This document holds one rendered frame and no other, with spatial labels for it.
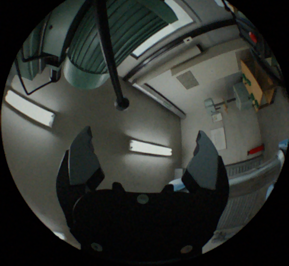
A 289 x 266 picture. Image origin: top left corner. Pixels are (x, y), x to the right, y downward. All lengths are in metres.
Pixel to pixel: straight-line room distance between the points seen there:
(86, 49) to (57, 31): 0.10
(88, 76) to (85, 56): 0.06
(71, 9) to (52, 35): 0.08
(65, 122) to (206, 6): 2.55
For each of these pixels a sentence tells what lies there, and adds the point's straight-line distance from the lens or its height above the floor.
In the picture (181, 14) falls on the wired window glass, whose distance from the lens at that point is 1.73.
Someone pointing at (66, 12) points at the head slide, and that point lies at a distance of 0.24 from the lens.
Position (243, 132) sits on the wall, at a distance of 3.11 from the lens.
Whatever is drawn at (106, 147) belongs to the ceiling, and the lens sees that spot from 1.61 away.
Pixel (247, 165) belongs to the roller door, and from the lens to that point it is 3.07.
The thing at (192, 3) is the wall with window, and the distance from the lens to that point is 1.70.
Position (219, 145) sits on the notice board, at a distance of 3.03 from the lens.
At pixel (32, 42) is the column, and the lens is 0.29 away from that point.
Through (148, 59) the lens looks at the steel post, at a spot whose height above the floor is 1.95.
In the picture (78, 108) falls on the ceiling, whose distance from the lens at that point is 1.60.
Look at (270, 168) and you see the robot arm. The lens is 0.49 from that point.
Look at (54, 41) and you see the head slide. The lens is 0.28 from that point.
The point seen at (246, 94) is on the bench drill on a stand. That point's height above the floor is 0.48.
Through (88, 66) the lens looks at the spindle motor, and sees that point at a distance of 0.25.
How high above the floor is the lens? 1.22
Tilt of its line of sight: 42 degrees up
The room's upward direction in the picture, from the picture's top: 109 degrees counter-clockwise
